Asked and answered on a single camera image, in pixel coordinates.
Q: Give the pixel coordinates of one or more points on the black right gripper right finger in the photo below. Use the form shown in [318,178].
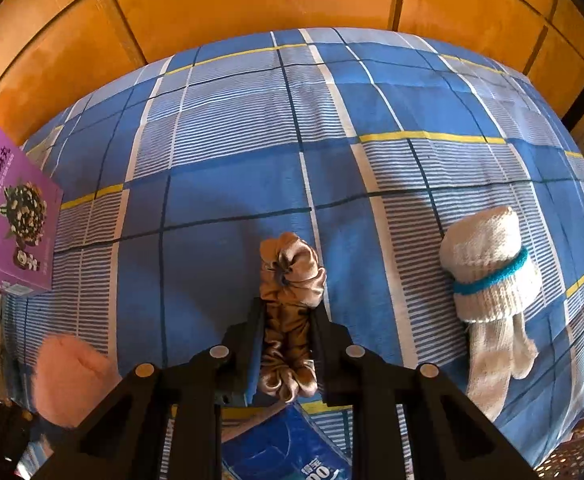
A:
[407,418]

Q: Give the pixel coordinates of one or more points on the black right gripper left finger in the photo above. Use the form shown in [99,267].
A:
[166,420]

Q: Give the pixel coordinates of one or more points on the pink towel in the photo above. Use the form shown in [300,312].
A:
[70,379]

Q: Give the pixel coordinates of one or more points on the white knit gloves blue band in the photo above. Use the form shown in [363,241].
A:
[495,281]

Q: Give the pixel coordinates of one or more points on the brown satin scrunchie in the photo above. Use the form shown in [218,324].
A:
[292,283]

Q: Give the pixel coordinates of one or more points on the blue tissue packet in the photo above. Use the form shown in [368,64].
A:
[282,443]

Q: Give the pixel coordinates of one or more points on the purple snack carton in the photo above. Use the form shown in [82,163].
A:
[29,210]

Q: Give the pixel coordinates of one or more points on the blue plaid tablecloth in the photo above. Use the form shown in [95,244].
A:
[366,143]

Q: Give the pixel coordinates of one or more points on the orange wooden wardrobe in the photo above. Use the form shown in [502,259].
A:
[53,52]

